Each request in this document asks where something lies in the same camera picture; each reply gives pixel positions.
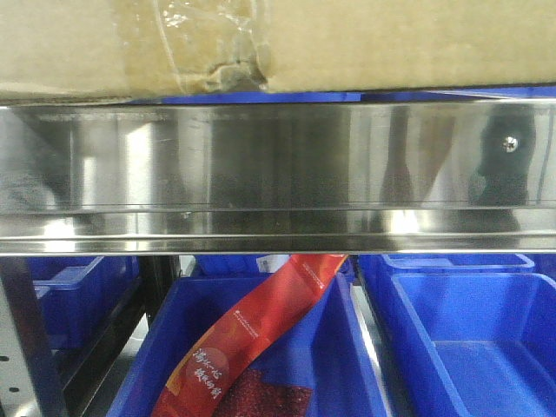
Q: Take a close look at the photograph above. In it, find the brown cardboard carton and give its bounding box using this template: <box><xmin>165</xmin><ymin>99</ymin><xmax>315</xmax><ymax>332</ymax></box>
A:
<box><xmin>1</xmin><ymin>1</ymin><xmax>555</xmax><ymax>103</ymax></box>

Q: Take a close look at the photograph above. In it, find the blue bin centre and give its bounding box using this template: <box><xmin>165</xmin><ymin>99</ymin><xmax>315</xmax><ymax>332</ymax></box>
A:
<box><xmin>108</xmin><ymin>276</ymin><xmax>387</xmax><ymax>416</ymax></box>

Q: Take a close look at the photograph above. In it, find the red snack bag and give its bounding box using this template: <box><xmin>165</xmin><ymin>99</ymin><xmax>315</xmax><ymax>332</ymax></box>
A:
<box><xmin>151</xmin><ymin>254</ymin><xmax>348</xmax><ymax>416</ymax></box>

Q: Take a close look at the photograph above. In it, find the blue bin behind right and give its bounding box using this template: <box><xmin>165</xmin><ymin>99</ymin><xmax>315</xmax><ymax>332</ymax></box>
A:
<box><xmin>381</xmin><ymin>254</ymin><xmax>535</xmax><ymax>274</ymax></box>

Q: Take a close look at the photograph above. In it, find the blue bin upper shelf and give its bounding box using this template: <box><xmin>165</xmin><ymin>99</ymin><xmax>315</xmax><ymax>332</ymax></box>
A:
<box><xmin>132</xmin><ymin>85</ymin><xmax>555</xmax><ymax>105</ymax></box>

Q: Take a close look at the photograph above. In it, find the blue bin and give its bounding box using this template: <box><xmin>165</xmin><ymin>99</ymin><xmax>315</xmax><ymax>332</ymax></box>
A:
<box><xmin>108</xmin><ymin>276</ymin><xmax>387</xmax><ymax>416</ymax></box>
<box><xmin>381</xmin><ymin>254</ymin><xmax>535</xmax><ymax>274</ymax></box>
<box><xmin>359</xmin><ymin>255</ymin><xmax>555</xmax><ymax>416</ymax></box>
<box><xmin>26</xmin><ymin>256</ymin><xmax>139</xmax><ymax>350</ymax></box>

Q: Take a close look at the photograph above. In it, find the silver screw on rail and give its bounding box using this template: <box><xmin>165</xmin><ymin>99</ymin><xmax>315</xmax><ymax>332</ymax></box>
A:
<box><xmin>502</xmin><ymin>136</ymin><xmax>520</xmax><ymax>154</ymax></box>

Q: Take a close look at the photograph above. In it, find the stainless steel shelf rail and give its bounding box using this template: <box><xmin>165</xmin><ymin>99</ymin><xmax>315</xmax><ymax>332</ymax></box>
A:
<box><xmin>1</xmin><ymin>99</ymin><xmax>555</xmax><ymax>255</ymax></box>

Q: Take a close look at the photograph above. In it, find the blue bin left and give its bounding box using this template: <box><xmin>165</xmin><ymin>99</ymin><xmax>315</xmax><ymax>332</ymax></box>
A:
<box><xmin>26</xmin><ymin>256</ymin><xmax>139</xmax><ymax>350</ymax></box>

